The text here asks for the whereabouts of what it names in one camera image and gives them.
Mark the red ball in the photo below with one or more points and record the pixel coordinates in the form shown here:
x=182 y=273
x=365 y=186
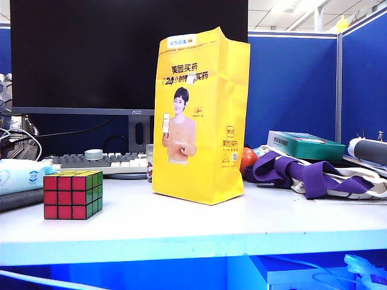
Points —
x=249 y=160

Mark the clear glass cup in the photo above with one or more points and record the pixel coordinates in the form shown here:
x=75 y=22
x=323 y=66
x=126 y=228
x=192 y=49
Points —
x=149 y=169

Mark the teal cardboard box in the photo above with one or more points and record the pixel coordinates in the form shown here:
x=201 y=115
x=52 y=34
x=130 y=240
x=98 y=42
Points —
x=317 y=150

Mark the grey monitor stand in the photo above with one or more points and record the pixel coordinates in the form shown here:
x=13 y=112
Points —
x=132 y=142

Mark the grey and white cylinder device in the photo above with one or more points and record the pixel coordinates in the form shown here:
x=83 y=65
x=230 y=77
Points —
x=369 y=149

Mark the black AOC computer monitor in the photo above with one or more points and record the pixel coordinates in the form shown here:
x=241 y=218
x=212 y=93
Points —
x=90 y=54

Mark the Rubik's cube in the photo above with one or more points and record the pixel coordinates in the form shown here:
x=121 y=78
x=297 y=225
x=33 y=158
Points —
x=65 y=197

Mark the dark grey flat pad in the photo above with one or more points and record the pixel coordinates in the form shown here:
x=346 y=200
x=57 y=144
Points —
x=18 y=200

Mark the blue office partition panel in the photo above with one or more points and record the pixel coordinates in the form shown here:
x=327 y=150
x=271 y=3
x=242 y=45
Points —
x=290 y=90
x=366 y=75

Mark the yellow plastic figure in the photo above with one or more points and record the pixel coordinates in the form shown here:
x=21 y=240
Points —
x=342 y=24

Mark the grey metal equipment pile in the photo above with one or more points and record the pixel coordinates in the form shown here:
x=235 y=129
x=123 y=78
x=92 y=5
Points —
x=12 y=121

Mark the white wet wipes pack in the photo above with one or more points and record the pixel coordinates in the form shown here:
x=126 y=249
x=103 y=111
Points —
x=18 y=176

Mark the yellow printed paper bag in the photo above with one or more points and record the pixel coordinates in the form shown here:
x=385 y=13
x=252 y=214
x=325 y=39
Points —
x=211 y=121

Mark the grey and white keyboard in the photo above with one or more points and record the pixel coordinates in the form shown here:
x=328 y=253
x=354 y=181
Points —
x=75 y=162

